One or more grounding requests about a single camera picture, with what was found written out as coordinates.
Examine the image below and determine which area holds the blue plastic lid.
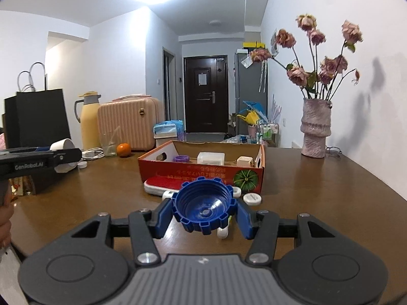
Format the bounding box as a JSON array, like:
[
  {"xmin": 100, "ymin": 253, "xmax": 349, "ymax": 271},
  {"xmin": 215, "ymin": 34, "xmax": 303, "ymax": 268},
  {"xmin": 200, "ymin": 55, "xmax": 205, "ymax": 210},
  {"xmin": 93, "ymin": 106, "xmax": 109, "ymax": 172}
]
[{"xmin": 172, "ymin": 176, "xmax": 237, "ymax": 235}]

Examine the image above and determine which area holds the beige plug adapter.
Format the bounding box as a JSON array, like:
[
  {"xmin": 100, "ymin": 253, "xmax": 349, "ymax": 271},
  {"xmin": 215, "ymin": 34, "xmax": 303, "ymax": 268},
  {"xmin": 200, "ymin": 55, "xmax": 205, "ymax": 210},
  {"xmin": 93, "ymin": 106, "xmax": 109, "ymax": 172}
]
[{"xmin": 236, "ymin": 156, "xmax": 256, "ymax": 168}]

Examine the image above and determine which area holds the purple plastic lid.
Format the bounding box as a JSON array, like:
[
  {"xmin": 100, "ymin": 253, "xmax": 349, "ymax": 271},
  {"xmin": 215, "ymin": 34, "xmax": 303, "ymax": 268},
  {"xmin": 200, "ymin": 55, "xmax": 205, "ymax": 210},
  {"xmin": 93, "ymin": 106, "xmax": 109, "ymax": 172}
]
[{"xmin": 173, "ymin": 155, "xmax": 190, "ymax": 162}]

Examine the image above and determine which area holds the person's left hand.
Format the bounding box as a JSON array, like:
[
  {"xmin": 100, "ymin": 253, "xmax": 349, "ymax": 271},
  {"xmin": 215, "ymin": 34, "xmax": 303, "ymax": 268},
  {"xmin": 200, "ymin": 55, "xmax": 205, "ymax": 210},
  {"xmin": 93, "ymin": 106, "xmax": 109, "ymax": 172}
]
[{"xmin": 0, "ymin": 180, "xmax": 14, "ymax": 249}]

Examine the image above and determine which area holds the white round cap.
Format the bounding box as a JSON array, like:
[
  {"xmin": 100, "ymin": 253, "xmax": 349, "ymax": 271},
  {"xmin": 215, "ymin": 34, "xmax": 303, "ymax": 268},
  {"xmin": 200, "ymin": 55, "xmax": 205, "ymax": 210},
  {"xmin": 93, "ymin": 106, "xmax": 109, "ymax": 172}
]
[{"xmin": 243, "ymin": 193, "xmax": 262, "ymax": 207}]

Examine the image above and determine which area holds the white pump bottle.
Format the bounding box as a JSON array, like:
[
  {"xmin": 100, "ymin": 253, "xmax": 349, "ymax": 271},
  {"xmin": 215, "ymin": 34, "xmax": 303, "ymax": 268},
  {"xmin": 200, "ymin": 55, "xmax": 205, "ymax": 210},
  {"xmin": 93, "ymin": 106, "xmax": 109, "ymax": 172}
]
[{"xmin": 162, "ymin": 190, "xmax": 178, "ymax": 200}]

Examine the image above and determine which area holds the green spray bottle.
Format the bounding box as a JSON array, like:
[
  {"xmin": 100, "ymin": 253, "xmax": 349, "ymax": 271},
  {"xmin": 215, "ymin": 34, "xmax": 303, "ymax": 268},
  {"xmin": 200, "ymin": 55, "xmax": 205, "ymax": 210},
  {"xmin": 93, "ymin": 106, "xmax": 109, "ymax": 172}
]
[{"xmin": 217, "ymin": 216, "xmax": 232, "ymax": 240}]

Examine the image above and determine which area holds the red white lint brush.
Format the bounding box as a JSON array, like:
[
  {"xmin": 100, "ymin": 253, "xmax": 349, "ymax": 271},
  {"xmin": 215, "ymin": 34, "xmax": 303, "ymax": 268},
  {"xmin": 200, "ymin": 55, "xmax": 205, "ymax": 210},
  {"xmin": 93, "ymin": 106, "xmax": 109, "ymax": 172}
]
[{"xmin": 143, "ymin": 176, "xmax": 184, "ymax": 197}]

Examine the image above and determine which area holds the black paper bag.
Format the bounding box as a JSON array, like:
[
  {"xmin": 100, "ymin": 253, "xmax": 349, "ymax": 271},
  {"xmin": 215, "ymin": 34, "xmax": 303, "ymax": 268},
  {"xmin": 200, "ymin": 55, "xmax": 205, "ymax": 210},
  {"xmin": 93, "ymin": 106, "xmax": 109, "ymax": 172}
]
[{"xmin": 1, "ymin": 88, "xmax": 72, "ymax": 194}]

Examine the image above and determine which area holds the red cardboard box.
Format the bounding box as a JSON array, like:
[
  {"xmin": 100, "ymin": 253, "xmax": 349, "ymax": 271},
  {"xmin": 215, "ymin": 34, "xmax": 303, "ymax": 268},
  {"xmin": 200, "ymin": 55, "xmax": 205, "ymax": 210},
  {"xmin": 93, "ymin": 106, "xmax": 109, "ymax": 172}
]
[{"xmin": 138, "ymin": 141, "xmax": 266, "ymax": 193}]

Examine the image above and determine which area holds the yellow thermos jug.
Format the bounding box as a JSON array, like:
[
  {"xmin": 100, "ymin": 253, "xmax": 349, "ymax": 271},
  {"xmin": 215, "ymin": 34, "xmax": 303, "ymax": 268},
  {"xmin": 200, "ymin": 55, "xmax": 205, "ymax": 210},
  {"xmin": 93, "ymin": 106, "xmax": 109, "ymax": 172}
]
[{"xmin": 74, "ymin": 91, "xmax": 101, "ymax": 150}]

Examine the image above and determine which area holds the orange fruit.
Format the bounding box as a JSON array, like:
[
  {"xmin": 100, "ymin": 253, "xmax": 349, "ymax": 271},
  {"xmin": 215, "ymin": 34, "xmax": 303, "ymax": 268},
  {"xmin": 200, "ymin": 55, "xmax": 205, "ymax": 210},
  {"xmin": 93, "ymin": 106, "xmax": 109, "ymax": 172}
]
[{"xmin": 116, "ymin": 143, "xmax": 132, "ymax": 158}]

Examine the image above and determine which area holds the white storage bin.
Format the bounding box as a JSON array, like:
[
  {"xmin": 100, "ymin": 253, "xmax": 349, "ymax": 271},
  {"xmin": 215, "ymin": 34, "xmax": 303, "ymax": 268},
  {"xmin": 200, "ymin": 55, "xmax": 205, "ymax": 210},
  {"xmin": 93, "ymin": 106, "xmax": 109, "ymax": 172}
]
[{"xmin": 154, "ymin": 133, "xmax": 185, "ymax": 147}]

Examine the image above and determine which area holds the white rectangular box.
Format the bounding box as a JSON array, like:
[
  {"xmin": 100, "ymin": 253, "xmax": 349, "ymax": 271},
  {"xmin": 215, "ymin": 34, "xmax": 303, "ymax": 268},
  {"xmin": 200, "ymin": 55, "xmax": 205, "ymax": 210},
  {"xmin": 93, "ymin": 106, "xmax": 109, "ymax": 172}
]
[{"xmin": 197, "ymin": 151, "xmax": 225, "ymax": 166}]

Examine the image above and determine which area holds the clear glass cup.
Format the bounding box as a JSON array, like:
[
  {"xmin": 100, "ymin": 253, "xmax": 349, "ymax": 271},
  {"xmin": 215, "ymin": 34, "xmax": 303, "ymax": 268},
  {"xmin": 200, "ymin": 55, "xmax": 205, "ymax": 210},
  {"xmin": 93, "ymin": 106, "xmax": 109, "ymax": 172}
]
[{"xmin": 100, "ymin": 126, "xmax": 121, "ymax": 157}]

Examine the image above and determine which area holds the blue tissue pack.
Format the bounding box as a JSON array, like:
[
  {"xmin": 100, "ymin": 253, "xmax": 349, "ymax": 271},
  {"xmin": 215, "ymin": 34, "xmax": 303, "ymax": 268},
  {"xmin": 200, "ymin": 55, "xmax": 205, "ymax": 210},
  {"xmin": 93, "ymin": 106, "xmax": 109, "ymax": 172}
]
[{"xmin": 153, "ymin": 120, "xmax": 185, "ymax": 135}]

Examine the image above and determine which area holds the pink ribbed suitcase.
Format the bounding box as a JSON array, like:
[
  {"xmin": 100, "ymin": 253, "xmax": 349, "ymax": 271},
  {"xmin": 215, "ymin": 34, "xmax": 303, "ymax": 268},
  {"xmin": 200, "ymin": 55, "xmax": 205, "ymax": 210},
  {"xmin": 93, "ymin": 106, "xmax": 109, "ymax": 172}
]
[{"xmin": 97, "ymin": 94, "xmax": 164, "ymax": 151}]

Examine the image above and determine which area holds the yellow watering can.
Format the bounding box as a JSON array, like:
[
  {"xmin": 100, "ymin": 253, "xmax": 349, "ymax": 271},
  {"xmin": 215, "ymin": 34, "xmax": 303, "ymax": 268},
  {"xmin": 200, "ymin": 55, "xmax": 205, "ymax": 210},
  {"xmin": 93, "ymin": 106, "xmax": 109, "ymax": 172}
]
[{"xmin": 237, "ymin": 110, "xmax": 260, "ymax": 126}]

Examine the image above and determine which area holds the pink textured vase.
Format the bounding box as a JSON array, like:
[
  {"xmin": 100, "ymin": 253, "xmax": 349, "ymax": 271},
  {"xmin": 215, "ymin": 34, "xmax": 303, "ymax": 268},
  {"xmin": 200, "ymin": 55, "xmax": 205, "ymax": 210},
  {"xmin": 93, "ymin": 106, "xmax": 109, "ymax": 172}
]
[{"xmin": 300, "ymin": 98, "xmax": 332, "ymax": 158}]

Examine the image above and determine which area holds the grey refrigerator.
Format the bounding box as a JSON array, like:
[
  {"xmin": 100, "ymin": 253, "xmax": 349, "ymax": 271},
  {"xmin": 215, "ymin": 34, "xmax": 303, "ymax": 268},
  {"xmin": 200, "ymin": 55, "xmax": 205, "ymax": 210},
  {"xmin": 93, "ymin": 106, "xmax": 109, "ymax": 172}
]
[{"xmin": 235, "ymin": 52, "xmax": 268, "ymax": 116}]

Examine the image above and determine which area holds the dark entrance door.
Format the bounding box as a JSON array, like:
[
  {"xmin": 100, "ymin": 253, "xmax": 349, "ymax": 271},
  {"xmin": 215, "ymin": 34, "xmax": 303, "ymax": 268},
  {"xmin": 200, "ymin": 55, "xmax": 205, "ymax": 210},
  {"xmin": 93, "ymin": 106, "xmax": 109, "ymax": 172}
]
[{"xmin": 183, "ymin": 55, "xmax": 229, "ymax": 133}]

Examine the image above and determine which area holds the dried pink rose bouquet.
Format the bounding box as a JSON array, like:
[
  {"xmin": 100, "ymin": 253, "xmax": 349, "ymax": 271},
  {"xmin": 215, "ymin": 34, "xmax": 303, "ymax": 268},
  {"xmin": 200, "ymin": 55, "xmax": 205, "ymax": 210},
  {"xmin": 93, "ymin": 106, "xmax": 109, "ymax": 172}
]
[{"xmin": 248, "ymin": 13, "xmax": 363, "ymax": 102}]

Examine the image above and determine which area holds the yellow box on refrigerator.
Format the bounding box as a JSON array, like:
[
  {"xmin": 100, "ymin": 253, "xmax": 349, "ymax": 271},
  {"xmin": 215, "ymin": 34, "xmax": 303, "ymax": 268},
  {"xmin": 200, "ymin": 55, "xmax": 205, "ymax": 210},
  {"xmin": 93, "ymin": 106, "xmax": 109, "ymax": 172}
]
[{"xmin": 243, "ymin": 41, "xmax": 266, "ymax": 49}]

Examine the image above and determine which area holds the white charger with cable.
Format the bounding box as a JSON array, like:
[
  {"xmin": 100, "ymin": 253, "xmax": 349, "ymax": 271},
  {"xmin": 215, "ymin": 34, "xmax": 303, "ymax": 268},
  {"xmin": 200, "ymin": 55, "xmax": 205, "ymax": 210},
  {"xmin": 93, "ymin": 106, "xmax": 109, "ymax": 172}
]
[{"xmin": 77, "ymin": 147, "xmax": 105, "ymax": 169}]

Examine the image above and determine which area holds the small wire shelf rack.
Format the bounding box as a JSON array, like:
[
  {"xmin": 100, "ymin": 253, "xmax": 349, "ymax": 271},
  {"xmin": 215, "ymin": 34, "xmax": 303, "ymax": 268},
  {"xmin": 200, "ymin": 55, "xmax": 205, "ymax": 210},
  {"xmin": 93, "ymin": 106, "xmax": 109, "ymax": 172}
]
[{"xmin": 256, "ymin": 120, "xmax": 279, "ymax": 147}]

